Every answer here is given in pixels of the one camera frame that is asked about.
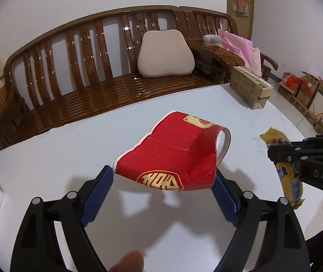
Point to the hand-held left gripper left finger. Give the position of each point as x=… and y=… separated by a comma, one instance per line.
x=97, y=195

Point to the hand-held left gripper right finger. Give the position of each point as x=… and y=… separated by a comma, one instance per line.
x=225, y=201

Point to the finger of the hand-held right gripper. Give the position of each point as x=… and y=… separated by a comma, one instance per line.
x=283, y=153

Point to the yellow snack wrapper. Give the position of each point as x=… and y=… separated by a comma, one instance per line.
x=292, y=188

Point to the red paper cup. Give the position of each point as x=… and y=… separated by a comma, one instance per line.
x=172, y=153

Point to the person's left hand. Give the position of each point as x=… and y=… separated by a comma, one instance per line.
x=127, y=262

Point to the red plastic bag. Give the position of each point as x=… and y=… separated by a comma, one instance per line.
x=293, y=83

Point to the green and brown carton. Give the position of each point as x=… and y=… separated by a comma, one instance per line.
x=249, y=87

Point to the wooden bench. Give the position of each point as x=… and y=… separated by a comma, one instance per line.
x=121, y=90

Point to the pink plastic bag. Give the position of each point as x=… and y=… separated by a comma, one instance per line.
x=243, y=48

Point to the wooden armchair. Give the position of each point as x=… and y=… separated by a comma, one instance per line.
x=215, y=53

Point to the grey cloth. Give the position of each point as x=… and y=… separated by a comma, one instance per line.
x=212, y=39

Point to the hanging door ornament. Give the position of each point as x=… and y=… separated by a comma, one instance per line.
x=242, y=7

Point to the beige cushion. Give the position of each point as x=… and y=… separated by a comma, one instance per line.
x=164, y=53

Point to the yellow door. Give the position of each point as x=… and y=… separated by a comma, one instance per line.
x=232, y=5

